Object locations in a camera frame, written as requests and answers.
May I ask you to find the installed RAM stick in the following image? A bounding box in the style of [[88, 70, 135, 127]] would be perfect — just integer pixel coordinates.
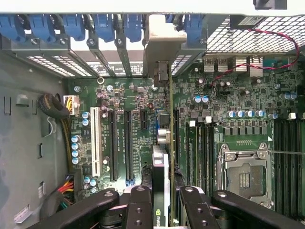
[[187, 120, 198, 189]]

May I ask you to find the metal CPU socket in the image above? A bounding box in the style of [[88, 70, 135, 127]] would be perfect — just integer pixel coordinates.
[[216, 142, 275, 210]]

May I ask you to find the long PCIe expansion slot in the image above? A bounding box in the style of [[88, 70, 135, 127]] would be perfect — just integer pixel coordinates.
[[108, 108, 119, 181], [123, 109, 134, 188]]

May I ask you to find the PCIe slot beside RAM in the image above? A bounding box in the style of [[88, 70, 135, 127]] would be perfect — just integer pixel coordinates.
[[174, 108, 181, 165]]

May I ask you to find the white PCI expansion slot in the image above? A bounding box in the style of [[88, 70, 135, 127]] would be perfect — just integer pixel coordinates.
[[90, 106, 102, 177]]

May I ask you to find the short PCIe expansion slot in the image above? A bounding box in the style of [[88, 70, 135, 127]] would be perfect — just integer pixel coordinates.
[[140, 109, 148, 130]]

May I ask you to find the green motherboard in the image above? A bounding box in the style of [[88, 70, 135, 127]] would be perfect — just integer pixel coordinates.
[[68, 54, 305, 215]]

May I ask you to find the white power connector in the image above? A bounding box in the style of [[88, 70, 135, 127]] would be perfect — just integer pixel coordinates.
[[63, 94, 81, 117]]

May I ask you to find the open black PC case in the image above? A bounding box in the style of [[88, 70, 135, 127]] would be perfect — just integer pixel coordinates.
[[0, 0, 305, 229]]

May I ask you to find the silver rear port block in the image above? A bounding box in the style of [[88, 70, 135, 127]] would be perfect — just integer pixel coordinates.
[[249, 55, 264, 77], [203, 56, 228, 73], [234, 56, 249, 72]]

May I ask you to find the black blank slot cover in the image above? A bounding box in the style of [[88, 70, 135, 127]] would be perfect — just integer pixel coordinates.
[[114, 35, 134, 77], [86, 35, 114, 77]]

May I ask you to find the blue card retention clip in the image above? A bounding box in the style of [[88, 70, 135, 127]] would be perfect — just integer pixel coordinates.
[[184, 14, 203, 46], [123, 14, 143, 43], [61, 14, 85, 41], [0, 14, 26, 42], [30, 14, 57, 43], [92, 14, 115, 43]]

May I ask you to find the coloured power wire bundle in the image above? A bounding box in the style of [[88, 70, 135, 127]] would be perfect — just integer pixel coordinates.
[[46, 173, 77, 212]]

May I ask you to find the black sleeved power cable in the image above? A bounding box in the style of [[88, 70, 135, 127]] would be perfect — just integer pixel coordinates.
[[37, 93, 72, 167]]

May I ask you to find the red and black twisted wire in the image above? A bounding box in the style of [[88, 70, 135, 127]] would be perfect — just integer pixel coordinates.
[[209, 28, 301, 88]]

